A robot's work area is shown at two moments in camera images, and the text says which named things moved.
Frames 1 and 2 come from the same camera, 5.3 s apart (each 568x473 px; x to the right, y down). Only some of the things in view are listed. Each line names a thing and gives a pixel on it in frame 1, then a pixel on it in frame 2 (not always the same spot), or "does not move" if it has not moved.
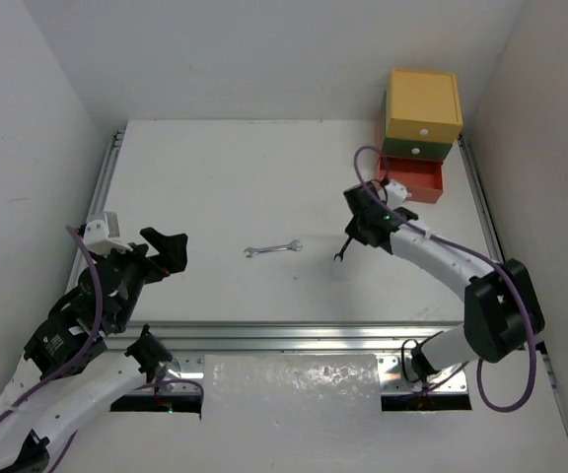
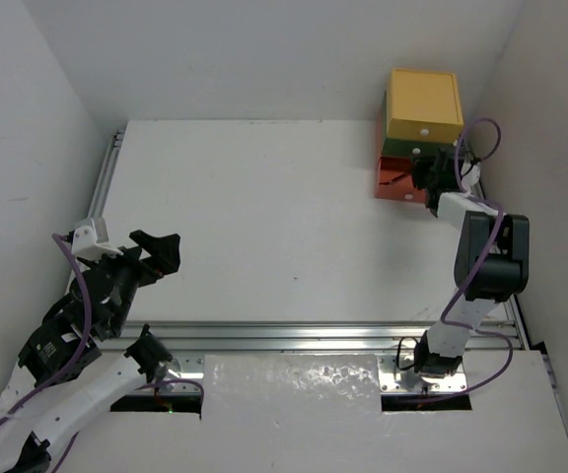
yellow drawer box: [424, 105] does not move
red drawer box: [422, 178] does not move
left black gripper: [148, 263] does not move
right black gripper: [354, 230] -> [421, 166]
